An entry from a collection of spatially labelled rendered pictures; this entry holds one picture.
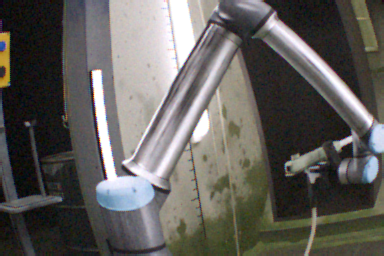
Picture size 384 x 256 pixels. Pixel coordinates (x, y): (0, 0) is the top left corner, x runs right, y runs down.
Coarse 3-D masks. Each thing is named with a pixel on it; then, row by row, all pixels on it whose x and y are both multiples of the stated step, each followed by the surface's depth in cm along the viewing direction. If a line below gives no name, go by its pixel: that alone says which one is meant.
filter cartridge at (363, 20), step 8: (352, 0) 270; (360, 0) 272; (360, 8) 272; (360, 16) 271; (368, 16) 276; (360, 24) 272; (368, 24) 273; (368, 32) 273; (368, 40) 273; (376, 40) 280; (368, 48) 272; (376, 48) 275
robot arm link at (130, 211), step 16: (128, 176) 127; (96, 192) 119; (112, 192) 115; (128, 192) 115; (144, 192) 117; (112, 208) 115; (128, 208) 114; (144, 208) 116; (112, 224) 116; (128, 224) 114; (144, 224) 116; (160, 224) 121; (112, 240) 117; (128, 240) 115; (144, 240) 115; (160, 240) 119
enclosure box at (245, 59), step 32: (288, 0) 216; (320, 0) 205; (320, 32) 213; (352, 32) 176; (256, 64) 219; (288, 64) 230; (352, 64) 209; (256, 96) 214; (288, 96) 237; (320, 96) 226; (288, 128) 242; (320, 128) 232; (288, 160) 239; (288, 192) 238; (320, 192) 235; (352, 192) 217
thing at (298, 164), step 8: (336, 144) 173; (344, 144) 179; (312, 152) 167; (320, 152) 168; (296, 160) 162; (304, 160) 163; (312, 160) 165; (320, 160) 168; (296, 168) 161; (304, 168) 163; (312, 184) 166; (312, 192) 167; (312, 200) 167
